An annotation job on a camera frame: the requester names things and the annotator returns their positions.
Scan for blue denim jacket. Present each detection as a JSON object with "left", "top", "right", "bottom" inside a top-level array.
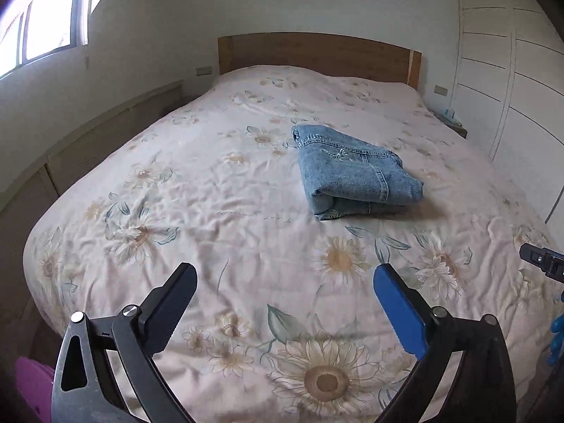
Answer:
[{"left": 293, "top": 125, "right": 423, "bottom": 221}]

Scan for right hand blue glove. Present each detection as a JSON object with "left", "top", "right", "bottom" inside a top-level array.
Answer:
[{"left": 548, "top": 315, "right": 564, "bottom": 366}]

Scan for magenta plastic object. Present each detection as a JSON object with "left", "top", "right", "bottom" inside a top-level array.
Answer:
[{"left": 15, "top": 357, "right": 55, "bottom": 423}]

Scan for floral pink bed cover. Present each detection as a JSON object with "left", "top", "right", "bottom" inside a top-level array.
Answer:
[{"left": 23, "top": 67, "right": 562, "bottom": 422}]

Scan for wooden nightstand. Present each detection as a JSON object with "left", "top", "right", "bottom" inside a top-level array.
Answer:
[{"left": 434, "top": 112, "right": 467, "bottom": 139}]

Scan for small items on nightstand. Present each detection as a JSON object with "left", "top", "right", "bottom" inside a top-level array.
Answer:
[{"left": 443, "top": 110, "right": 461, "bottom": 125}]

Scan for white wardrobe doors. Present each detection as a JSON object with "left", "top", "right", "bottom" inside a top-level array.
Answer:
[{"left": 451, "top": 0, "right": 563, "bottom": 221}]

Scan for wooden headboard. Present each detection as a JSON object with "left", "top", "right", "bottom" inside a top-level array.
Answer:
[{"left": 218, "top": 32, "right": 423, "bottom": 89}]

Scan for bright window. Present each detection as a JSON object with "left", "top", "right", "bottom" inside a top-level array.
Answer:
[{"left": 1, "top": 0, "right": 101, "bottom": 76}]

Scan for right wall switch plate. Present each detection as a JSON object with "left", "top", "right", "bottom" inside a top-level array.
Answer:
[{"left": 434, "top": 85, "right": 448, "bottom": 97}]

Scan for wall switch plate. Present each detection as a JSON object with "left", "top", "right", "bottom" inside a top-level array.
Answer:
[
  {"left": 196, "top": 66, "right": 212, "bottom": 76},
  {"left": 434, "top": 85, "right": 448, "bottom": 97}
]

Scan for left wall switch plate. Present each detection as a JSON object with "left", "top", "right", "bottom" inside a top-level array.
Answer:
[{"left": 196, "top": 66, "right": 212, "bottom": 76}]

